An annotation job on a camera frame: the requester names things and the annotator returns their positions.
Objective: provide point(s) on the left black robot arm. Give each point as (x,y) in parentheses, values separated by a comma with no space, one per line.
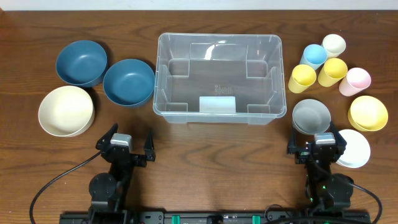
(108,190)

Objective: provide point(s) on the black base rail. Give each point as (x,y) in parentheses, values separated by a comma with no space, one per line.
(181,218)

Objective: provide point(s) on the clear plastic storage container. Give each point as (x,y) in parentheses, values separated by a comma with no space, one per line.
(219,78)

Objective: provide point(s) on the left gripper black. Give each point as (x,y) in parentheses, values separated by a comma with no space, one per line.
(125,156)

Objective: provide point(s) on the dark blue bowl near container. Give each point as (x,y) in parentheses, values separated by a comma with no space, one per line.
(129,83)

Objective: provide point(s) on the dark blue bowl far left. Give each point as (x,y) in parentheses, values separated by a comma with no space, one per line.
(82,63)

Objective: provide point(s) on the white small bowl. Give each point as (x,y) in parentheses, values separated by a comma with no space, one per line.
(357,151)

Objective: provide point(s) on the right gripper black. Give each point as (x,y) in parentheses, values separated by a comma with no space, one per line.
(316,152)

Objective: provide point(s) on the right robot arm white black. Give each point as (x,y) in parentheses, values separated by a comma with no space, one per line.
(329,193)

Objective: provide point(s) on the light blue cup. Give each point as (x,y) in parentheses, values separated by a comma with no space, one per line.
(314,55)

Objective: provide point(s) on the yellow cup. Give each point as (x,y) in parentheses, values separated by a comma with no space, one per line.
(333,70)
(302,77)

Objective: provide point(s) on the cream cup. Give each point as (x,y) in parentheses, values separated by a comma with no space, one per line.
(334,45)

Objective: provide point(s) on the grey small bowl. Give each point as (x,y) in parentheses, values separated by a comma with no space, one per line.
(311,117)

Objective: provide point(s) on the yellow small bowl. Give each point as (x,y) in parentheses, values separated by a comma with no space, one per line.
(367,113)

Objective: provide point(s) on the pink cup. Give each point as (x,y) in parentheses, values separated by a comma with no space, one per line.
(356,80)

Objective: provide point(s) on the cream large bowl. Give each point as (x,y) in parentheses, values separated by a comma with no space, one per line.
(66,111)

